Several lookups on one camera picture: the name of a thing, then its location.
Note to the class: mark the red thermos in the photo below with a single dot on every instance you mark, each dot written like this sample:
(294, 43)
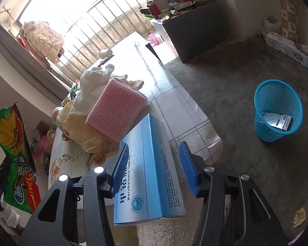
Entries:
(154, 11)

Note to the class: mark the blue mesh wastebasket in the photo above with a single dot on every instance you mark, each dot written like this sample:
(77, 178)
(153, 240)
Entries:
(272, 92)

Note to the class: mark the pink knit cloth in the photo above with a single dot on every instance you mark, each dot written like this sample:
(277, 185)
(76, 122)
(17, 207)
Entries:
(115, 107)

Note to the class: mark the yellow plastic bag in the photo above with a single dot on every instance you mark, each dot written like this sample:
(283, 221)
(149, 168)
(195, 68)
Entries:
(77, 133)

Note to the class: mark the small green box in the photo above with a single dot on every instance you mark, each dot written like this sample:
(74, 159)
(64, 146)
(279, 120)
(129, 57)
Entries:
(165, 11)

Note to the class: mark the beige quilted jacket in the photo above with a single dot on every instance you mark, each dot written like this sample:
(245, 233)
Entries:
(41, 38)

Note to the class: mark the pink bag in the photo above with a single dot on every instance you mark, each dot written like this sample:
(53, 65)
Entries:
(38, 146)

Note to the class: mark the pink cup on floor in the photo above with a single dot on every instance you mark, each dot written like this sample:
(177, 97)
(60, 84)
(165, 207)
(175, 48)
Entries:
(155, 39)

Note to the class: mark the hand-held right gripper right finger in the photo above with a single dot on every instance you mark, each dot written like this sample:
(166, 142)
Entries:
(188, 170)

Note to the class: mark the black green box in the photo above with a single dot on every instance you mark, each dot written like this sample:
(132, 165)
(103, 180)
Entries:
(145, 12)

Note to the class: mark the patterned roll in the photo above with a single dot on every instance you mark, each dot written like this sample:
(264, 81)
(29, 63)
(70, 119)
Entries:
(287, 10)

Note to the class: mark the green snack bag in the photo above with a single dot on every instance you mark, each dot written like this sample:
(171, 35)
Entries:
(12, 158)

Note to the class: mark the grey cabinet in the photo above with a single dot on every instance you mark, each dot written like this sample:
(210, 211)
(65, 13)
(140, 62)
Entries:
(195, 35)

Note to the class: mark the person's left hand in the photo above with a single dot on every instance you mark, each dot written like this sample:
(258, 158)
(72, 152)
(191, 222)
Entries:
(12, 217)

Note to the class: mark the crumpled paper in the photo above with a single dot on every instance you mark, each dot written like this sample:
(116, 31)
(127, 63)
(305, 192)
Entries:
(299, 217)

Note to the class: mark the paper cup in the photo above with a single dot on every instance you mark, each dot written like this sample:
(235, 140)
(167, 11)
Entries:
(104, 53)

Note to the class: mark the red white flat box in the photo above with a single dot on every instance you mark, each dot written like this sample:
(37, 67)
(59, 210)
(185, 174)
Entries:
(184, 5)

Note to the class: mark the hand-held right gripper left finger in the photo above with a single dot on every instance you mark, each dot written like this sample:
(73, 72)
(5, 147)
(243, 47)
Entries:
(120, 170)

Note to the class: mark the floral tablecloth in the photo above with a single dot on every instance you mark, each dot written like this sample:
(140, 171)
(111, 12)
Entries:
(169, 102)

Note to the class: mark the white cotton glove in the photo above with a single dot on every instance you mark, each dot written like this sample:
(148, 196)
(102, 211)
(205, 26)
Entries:
(92, 89)
(129, 82)

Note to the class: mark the white medicine box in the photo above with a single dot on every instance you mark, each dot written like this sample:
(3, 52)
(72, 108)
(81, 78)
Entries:
(277, 120)

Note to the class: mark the green snack packet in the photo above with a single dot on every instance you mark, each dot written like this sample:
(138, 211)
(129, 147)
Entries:
(74, 91)

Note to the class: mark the toilet paper pack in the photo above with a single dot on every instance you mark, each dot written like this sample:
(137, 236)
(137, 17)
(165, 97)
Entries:
(285, 47)

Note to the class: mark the cardboard box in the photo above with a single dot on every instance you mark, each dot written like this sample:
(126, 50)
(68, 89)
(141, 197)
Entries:
(42, 127)

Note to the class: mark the blue medicine box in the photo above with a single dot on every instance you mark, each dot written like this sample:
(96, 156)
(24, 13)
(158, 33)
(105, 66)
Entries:
(148, 158)

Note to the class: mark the colourful flat packet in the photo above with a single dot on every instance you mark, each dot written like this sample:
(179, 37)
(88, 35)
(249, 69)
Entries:
(305, 49)

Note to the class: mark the white tube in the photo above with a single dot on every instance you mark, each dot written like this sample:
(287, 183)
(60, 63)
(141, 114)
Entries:
(174, 12)

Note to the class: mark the metal window railing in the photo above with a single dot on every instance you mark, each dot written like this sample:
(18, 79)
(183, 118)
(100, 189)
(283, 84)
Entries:
(97, 5)

